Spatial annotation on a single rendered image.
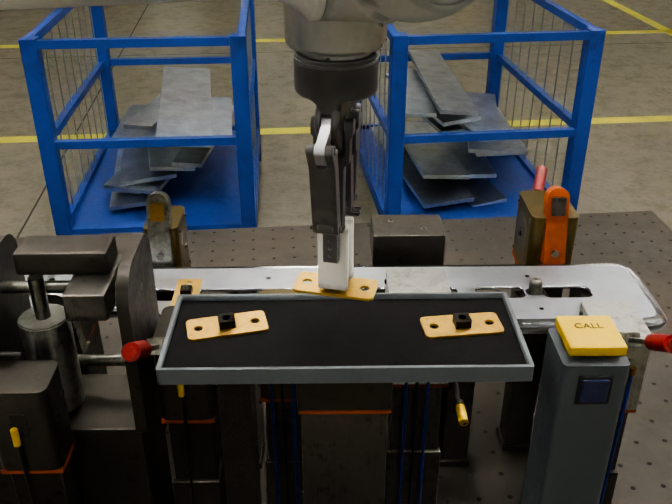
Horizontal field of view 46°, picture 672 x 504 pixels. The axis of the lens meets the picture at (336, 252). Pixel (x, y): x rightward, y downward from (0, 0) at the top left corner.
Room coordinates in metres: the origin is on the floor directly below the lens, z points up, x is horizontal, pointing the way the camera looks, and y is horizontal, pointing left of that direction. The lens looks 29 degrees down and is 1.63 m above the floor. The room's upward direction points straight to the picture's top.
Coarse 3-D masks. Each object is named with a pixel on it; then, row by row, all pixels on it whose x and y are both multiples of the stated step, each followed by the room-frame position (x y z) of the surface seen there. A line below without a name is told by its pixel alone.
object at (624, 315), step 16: (592, 304) 0.89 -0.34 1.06; (608, 304) 0.89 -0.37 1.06; (624, 304) 0.89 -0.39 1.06; (624, 320) 0.85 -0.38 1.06; (640, 320) 0.85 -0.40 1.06; (640, 336) 0.81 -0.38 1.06; (640, 352) 0.81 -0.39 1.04; (640, 368) 0.81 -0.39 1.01; (640, 384) 0.81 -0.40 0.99; (624, 400) 0.81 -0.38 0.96; (624, 416) 0.82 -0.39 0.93; (608, 464) 0.81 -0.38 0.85; (608, 480) 0.82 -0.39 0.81; (608, 496) 0.82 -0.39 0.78
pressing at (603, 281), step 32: (160, 288) 1.03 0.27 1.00; (224, 288) 1.03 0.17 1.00; (256, 288) 1.03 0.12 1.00; (288, 288) 1.03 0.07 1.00; (384, 288) 1.03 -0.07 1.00; (480, 288) 1.03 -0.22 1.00; (512, 288) 1.03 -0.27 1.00; (544, 288) 1.03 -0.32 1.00; (608, 288) 1.03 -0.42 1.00; (640, 288) 1.03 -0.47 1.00; (544, 320) 0.93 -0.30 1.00
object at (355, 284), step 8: (304, 272) 0.71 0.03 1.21; (312, 272) 0.71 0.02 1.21; (296, 280) 0.69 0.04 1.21; (304, 280) 0.70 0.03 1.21; (312, 280) 0.69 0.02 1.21; (352, 280) 0.69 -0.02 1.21; (360, 280) 0.69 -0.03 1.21; (368, 280) 0.69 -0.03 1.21; (376, 280) 0.69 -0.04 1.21; (296, 288) 0.68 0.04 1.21; (304, 288) 0.68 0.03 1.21; (312, 288) 0.68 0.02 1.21; (320, 288) 0.68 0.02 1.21; (352, 288) 0.68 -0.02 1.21; (360, 288) 0.68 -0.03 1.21; (368, 288) 0.68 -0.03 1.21; (376, 288) 0.68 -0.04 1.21; (336, 296) 0.67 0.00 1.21; (344, 296) 0.67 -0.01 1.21; (352, 296) 0.66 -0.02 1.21; (360, 296) 0.66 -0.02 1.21; (368, 296) 0.66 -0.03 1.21
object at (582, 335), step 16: (560, 320) 0.70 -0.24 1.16; (576, 320) 0.70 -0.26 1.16; (592, 320) 0.70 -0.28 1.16; (608, 320) 0.70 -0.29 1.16; (560, 336) 0.69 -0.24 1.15; (576, 336) 0.67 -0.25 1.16; (592, 336) 0.67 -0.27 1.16; (608, 336) 0.67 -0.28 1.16; (576, 352) 0.65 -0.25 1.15; (592, 352) 0.65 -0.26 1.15; (608, 352) 0.65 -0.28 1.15; (624, 352) 0.65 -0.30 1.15
